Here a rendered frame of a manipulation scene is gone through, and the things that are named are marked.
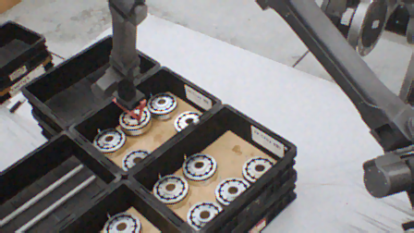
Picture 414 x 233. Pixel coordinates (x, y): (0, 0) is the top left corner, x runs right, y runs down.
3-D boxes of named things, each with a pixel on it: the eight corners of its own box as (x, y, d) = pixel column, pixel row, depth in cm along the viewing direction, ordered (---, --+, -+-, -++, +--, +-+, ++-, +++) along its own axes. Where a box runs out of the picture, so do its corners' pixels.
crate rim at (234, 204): (225, 107, 176) (225, 102, 174) (299, 153, 158) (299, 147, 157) (126, 182, 158) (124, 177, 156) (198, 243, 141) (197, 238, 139)
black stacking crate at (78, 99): (117, 58, 217) (111, 34, 209) (167, 90, 200) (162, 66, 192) (30, 113, 199) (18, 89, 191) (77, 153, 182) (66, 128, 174)
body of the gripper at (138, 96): (130, 111, 171) (125, 92, 166) (111, 96, 177) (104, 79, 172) (146, 99, 174) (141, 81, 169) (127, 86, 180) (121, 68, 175)
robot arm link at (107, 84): (141, 66, 161) (120, 46, 162) (113, 89, 155) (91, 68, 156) (134, 85, 171) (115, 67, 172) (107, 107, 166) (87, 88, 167)
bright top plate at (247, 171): (260, 152, 167) (260, 150, 167) (285, 169, 161) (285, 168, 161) (235, 170, 163) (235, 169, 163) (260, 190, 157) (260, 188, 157)
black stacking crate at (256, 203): (227, 128, 182) (225, 104, 174) (298, 175, 165) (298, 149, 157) (134, 202, 165) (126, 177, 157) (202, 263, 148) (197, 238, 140)
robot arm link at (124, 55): (151, 0, 124) (116, -31, 125) (133, 17, 123) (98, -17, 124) (144, 71, 165) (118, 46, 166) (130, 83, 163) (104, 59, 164)
